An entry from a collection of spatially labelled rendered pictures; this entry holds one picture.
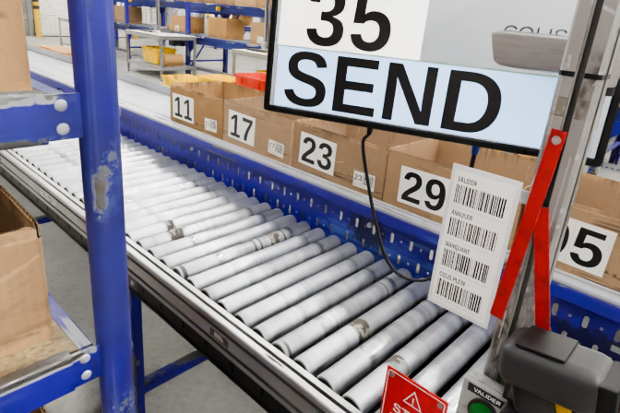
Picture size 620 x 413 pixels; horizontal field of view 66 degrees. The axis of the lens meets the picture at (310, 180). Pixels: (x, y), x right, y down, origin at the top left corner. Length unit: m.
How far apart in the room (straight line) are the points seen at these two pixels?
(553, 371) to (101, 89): 0.50
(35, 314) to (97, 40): 0.22
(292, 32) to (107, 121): 0.45
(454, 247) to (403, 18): 0.31
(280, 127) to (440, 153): 0.55
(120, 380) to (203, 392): 1.59
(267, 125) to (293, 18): 1.02
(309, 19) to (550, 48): 0.33
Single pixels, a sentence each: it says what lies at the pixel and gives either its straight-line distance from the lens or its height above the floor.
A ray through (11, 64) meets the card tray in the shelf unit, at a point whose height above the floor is 1.36.
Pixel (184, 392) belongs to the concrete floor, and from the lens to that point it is 2.05.
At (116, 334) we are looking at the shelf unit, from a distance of 0.42.
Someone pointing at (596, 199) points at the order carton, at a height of 0.99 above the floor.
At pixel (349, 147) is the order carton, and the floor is 1.02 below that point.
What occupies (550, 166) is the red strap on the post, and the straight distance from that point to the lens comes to 0.57.
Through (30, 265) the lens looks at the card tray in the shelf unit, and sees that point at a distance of 0.42.
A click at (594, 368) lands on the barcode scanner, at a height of 1.09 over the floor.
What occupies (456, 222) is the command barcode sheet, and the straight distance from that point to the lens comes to 0.63.
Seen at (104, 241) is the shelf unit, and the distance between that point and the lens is 0.38.
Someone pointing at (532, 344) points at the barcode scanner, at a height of 1.09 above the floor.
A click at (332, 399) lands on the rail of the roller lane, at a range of 0.96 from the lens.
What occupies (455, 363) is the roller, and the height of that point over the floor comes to 0.74.
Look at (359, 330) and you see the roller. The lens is 1.12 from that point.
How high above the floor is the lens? 1.41
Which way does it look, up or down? 20 degrees down
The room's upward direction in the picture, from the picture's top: 5 degrees clockwise
